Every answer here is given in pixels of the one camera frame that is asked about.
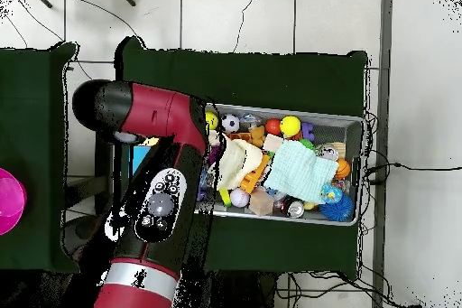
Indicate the mint green cloth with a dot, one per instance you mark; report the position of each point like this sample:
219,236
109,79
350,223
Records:
299,170

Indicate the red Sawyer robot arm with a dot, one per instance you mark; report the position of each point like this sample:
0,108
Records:
155,113

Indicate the wooden box with three holes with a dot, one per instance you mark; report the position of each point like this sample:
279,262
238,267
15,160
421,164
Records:
139,156

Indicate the grey mesh bin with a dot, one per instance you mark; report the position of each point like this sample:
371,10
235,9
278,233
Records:
335,127

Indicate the cream cloth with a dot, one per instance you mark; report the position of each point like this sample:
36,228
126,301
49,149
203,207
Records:
240,160

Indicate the small soccer ball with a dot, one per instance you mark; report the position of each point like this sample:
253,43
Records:
229,123

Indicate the yellow ball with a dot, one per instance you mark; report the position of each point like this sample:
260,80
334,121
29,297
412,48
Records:
290,126
212,121

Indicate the small red ball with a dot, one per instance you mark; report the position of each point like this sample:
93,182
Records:
273,126

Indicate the wooden cube block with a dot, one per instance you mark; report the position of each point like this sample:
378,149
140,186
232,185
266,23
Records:
260,202

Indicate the globe print ball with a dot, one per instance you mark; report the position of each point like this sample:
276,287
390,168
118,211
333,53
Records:
331,194

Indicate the small orange basketball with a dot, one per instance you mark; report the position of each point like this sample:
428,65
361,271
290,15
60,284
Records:
342,168

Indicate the blue spiky ball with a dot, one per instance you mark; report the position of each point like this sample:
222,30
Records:
337,209

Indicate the grey floor base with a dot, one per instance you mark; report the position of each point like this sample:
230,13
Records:
77,230

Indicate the dark green side table cloth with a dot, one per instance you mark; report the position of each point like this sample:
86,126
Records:
32,69

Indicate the pink plastic bowl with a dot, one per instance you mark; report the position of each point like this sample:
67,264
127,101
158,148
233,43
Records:
11,199

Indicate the black frame between tables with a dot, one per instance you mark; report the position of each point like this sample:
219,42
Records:
103,178

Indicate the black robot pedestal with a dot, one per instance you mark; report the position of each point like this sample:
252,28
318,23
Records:
234,293

